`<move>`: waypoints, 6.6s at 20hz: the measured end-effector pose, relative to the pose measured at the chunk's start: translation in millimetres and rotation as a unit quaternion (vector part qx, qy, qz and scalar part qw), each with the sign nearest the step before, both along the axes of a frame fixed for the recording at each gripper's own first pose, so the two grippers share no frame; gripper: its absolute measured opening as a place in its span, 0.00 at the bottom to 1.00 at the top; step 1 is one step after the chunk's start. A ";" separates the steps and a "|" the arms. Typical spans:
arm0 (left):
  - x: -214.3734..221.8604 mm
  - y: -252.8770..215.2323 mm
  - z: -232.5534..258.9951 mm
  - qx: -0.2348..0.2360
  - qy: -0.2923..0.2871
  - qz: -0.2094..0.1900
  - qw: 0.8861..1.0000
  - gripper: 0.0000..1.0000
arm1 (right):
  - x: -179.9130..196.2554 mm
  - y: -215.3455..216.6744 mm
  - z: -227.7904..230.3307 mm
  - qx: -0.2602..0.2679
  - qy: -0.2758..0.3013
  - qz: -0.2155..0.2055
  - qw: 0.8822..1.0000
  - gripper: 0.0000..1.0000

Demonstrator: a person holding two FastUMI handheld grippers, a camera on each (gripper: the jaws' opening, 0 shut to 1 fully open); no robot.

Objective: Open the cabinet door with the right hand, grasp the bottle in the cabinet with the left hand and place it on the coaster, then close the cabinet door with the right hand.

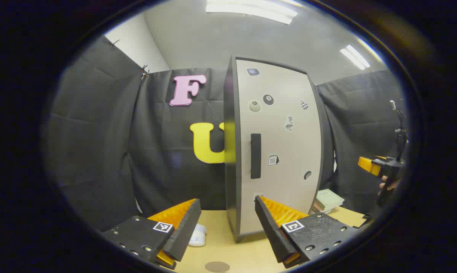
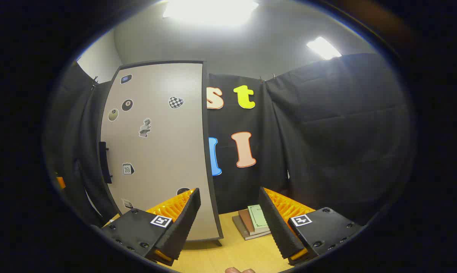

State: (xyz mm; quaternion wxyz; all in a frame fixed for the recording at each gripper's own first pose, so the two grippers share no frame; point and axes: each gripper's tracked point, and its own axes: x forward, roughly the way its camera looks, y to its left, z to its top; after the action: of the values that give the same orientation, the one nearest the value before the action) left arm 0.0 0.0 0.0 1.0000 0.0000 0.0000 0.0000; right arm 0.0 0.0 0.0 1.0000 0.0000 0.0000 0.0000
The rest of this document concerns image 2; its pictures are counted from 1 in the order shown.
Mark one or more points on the grey cabinet door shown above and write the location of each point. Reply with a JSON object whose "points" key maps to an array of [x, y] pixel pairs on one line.
{"points": [[164, 151]]}

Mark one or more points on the black backdrop cloth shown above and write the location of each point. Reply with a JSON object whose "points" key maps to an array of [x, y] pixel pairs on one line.
{"points": [[327, 144]]}

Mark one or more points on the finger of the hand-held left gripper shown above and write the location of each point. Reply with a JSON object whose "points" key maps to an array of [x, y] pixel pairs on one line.
{"points": [[61, 182]]}

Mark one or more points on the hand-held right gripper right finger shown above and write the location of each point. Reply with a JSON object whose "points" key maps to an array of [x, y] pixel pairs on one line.
{"points": [[277, 227]]}

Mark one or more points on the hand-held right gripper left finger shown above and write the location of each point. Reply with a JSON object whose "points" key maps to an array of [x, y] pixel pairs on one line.
{"points": [[182, 223]]}

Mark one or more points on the ceiling light panel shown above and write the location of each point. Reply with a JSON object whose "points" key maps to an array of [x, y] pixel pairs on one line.
{"points": [[323, 47], [209, 11]]}

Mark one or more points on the brown book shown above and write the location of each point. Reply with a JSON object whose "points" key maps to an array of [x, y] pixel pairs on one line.
{"points": [[246, 222]]}

